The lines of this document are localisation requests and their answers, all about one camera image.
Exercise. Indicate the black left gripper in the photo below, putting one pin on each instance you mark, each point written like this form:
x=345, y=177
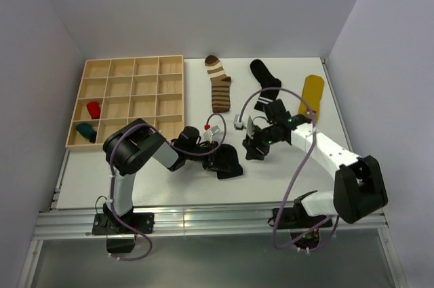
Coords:
x=209, y=165

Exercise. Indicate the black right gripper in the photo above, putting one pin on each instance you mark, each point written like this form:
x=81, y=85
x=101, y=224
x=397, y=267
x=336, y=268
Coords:
x=251, y=145

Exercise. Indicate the black sock with white stripes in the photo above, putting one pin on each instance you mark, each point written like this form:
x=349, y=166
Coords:
x=266, y=80

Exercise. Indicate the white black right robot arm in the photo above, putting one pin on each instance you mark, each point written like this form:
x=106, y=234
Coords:
x=359, y=188

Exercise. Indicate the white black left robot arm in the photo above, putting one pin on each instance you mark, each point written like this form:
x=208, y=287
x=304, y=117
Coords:
x=130, y=148

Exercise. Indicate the brown striped sock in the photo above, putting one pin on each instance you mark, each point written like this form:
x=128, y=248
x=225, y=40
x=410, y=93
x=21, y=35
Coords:
x=220, y=85

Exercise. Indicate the yellow sock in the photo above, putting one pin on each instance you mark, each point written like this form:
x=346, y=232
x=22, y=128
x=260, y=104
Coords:
x=312, y=94

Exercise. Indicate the wooden compartment tray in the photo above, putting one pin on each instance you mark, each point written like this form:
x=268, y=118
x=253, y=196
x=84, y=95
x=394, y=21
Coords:
x=150, y=88

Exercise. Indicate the red rolled sock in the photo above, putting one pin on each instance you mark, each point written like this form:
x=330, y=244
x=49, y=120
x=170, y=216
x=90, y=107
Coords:
x=93, y=109

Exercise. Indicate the green rolled sock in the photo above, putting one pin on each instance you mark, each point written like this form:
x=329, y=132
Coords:
x=87, y=131

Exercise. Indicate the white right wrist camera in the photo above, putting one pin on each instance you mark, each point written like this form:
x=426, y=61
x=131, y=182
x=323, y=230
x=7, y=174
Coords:
x=246, y=124

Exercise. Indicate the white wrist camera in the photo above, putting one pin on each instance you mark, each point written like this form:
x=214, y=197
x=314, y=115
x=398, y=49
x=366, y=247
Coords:
x=246, y=124
x=210, y=132

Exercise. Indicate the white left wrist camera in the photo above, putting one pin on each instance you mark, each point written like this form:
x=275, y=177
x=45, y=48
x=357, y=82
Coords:
x=210, y=132

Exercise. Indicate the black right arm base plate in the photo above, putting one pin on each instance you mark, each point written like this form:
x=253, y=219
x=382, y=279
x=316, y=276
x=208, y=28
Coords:
x=296, y=218

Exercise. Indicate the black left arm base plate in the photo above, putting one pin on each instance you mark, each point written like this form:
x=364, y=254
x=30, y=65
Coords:
x=142, y=222

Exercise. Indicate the aluminium frame rail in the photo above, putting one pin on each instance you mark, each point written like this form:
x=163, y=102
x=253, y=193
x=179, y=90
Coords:
x=199, y=220

